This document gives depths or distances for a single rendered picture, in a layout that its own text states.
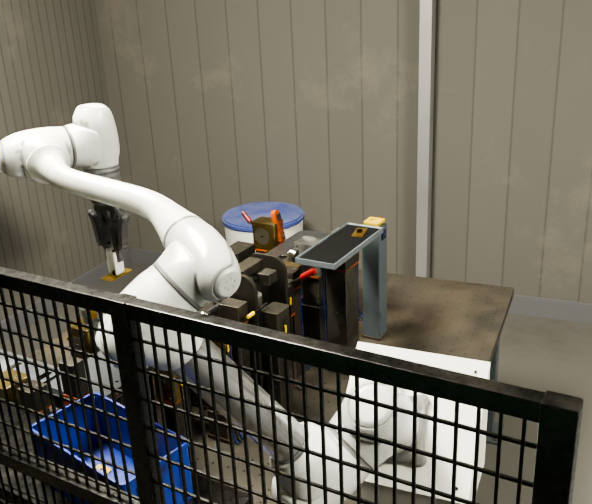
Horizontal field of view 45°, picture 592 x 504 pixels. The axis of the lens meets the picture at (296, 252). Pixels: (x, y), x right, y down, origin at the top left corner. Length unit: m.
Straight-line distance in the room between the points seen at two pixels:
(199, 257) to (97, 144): 0.55
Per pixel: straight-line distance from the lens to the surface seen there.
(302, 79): 4.51
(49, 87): 4.84
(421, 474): 1.90
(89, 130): 1.81
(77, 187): 1.66
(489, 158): 4.29
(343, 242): 2.34
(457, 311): 2.94
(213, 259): 1.37
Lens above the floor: 1.98
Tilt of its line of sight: 21 degrees down
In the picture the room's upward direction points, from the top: 3 degrees counter-clockwise
